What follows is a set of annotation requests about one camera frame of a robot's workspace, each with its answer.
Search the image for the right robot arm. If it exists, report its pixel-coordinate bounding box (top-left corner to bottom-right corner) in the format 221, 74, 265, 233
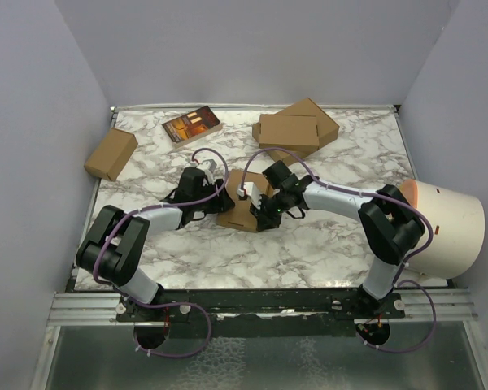
237, 161, 433, 318

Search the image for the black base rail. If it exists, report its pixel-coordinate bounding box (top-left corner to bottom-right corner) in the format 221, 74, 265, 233
116, 288, 405, 339

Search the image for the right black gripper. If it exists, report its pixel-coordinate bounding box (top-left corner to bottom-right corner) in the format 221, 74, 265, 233
249, 190, 289, 232

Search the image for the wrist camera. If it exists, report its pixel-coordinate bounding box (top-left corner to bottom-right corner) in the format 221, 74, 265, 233
237, 182, 262, 210
196, 159, 217, 186

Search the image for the dark orange book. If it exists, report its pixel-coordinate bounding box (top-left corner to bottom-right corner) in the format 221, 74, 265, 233
162, 106, 223, 149

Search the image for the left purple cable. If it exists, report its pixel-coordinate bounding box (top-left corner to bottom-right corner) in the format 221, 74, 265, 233
93, 148, 229, 358

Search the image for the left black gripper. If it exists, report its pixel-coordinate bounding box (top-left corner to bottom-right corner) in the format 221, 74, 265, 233
193, 179, 235, 214

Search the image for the white cylinder drum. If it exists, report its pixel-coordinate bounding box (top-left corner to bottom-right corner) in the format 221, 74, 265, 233
399, 180, 485, 279

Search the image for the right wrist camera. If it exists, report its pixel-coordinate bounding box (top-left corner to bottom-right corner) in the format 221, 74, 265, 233
237, 182, 262, 210

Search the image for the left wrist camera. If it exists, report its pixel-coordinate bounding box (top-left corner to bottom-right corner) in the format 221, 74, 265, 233
196, 159, 217, 186

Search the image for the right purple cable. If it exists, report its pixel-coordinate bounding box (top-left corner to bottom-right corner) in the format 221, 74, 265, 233
242, 148, 437, 353

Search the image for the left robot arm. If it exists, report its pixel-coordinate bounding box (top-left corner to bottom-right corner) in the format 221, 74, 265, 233
76, 159, 235, 321

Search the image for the purple cable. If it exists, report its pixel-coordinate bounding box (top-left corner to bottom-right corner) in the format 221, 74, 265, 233
242, 148, 437, 353
93, 148, 229, 358

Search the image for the small closed cardboard box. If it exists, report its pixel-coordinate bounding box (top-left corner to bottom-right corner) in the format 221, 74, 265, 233
84, 128, 138, 181

